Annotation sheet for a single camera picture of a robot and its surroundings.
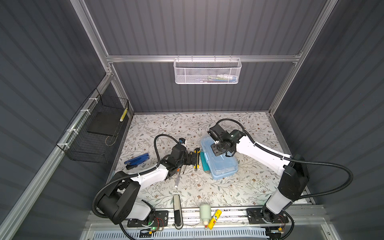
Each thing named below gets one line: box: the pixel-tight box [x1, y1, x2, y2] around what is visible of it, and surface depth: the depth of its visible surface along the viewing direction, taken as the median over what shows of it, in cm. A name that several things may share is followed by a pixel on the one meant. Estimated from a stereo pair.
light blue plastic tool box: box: [201, 135, 239, 180], surface depth 82 cm
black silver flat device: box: [173, 194, 183, 230], surface depth 74 cm
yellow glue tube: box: [208, 209, 223, 230], surface depth 73 cm
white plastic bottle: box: [199, 204, 211, 230], surface depth 71 cm
